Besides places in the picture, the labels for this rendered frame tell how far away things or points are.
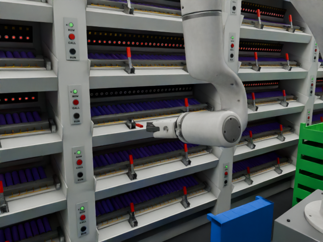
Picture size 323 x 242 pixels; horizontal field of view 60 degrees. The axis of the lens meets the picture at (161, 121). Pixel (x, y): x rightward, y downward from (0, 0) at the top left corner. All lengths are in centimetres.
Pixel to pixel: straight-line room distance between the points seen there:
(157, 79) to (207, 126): 46
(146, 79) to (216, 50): 44
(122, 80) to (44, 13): 31
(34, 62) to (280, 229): 83
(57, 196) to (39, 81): 38
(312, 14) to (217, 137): 32
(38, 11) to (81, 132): 38
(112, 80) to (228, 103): 41
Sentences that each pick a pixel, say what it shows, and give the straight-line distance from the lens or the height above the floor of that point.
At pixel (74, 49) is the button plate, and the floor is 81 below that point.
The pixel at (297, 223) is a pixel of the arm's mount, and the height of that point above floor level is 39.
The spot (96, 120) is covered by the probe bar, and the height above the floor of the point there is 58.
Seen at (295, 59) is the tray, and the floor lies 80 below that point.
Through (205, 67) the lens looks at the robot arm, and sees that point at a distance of 63.
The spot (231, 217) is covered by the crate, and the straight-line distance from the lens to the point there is 115.
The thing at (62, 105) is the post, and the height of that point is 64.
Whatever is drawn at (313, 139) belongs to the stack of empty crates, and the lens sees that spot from 156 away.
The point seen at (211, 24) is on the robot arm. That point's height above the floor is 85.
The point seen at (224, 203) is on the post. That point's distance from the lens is 147.
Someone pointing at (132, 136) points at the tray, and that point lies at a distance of 103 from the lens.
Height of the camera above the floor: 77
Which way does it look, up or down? 11 degrees down
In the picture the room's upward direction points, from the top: straight up
